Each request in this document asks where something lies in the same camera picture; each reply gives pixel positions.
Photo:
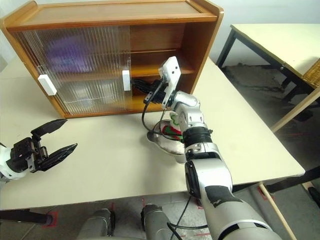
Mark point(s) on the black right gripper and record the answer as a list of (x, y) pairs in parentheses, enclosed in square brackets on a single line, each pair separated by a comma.
[(157, 95)]

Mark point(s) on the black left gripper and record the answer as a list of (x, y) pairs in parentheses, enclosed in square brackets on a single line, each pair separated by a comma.
[(25, 155)]

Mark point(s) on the ribbed glass sliding door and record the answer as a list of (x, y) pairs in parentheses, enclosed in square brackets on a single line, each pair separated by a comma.
[(126, 83), (47, 85)]

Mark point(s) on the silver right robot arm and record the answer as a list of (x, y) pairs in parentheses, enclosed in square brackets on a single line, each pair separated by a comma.
[(212, 175)]

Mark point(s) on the wooden cabinet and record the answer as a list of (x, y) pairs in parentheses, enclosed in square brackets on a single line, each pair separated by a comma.
[(112, 12)]

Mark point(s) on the red floor tape mark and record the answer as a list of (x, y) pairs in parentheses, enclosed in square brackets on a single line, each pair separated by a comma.
[(53, 220)]

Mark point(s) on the purple tissue pack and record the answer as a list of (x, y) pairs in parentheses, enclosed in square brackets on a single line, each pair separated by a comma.
[(70, 55)]

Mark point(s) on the black table leg bar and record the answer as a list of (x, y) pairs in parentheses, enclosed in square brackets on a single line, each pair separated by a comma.
[(295, 177), (22, 216)]

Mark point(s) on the grey rounded shape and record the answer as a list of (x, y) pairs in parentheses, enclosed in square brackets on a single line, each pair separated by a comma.
[(98, 225), (157, 222)]

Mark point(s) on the cream table with black legs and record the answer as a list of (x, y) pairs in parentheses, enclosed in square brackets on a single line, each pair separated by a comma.
[(270, 42)]

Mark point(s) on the light wooden beam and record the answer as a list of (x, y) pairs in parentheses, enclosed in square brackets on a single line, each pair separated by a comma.
[(295, 110)]

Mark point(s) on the wicker basket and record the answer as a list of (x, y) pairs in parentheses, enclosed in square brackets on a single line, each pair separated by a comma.
[(312, 73)]

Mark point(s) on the thin wooden stick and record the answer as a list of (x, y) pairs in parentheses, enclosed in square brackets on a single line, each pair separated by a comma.
[(277, 212)]

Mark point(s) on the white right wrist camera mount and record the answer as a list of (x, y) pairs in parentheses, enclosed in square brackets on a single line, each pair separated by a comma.
[(172, 72)]

